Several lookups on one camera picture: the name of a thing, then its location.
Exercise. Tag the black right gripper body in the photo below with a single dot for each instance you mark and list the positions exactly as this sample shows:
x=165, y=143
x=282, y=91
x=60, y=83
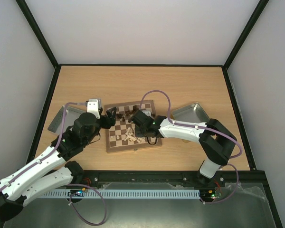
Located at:
x=136, y=119

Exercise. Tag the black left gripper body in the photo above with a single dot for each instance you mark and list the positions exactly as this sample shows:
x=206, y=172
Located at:
x=107, y=124

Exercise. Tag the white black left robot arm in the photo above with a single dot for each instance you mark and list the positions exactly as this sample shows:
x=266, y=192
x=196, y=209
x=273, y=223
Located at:
x=52, y=168

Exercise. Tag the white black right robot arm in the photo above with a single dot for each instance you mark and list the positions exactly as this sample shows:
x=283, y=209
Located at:
x=215, y=139

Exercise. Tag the pile of white chess pieces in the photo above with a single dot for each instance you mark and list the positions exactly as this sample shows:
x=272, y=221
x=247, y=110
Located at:
x=131, y=137

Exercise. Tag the pile of dark chess pieces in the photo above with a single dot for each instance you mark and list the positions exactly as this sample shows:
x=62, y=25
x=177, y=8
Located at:
x=124, y=113

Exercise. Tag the wooden folding chess board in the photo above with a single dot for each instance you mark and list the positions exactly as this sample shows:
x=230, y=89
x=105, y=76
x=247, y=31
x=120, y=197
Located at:
x=114, y=145

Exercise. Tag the right metal tray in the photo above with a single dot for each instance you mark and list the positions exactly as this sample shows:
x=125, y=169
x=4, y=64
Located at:
x=192, y=113

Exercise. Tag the metal tray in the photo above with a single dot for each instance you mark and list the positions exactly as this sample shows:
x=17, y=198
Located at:
x=192, y=113
x=71, y=115

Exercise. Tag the left metal tray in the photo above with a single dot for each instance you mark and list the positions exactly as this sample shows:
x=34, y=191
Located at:
x=71, y=115

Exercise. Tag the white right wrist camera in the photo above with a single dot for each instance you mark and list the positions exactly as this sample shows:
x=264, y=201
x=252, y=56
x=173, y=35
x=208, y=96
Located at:
x=148, y=113

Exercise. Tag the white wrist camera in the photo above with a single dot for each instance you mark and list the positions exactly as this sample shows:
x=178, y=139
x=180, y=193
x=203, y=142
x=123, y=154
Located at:
x=148, y=113
x=94, y=106

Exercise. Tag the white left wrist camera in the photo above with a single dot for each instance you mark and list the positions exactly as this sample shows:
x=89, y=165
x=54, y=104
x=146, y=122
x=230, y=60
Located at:
x=94, y=106

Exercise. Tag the light blue slotted cable duct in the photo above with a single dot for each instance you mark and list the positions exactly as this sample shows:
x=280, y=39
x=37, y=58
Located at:
x=122, y=194

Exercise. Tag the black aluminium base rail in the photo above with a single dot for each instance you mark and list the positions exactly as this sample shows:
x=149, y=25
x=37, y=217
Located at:
x=183, y=178

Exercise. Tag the black cage frame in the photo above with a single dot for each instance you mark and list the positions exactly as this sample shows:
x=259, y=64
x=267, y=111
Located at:
x=252, y=176

